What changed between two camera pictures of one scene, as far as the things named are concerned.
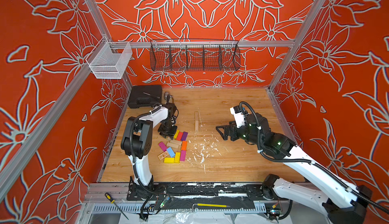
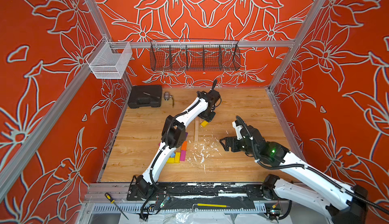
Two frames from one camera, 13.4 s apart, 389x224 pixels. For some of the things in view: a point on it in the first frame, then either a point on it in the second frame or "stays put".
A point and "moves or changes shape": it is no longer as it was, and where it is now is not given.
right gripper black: x=233 y=126 → x=234 y=146
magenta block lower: x=183 y=155 stays put
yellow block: x=176 y=134 moves or changes shape
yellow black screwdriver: x=113 y=201 stays put
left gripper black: x=170 y=134 → x=212 y=114
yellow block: x=169 y=160 stays put
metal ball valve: x=168 y=97 stays put
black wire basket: x=194 y=55 stays put
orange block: x=184 y=146 stays put
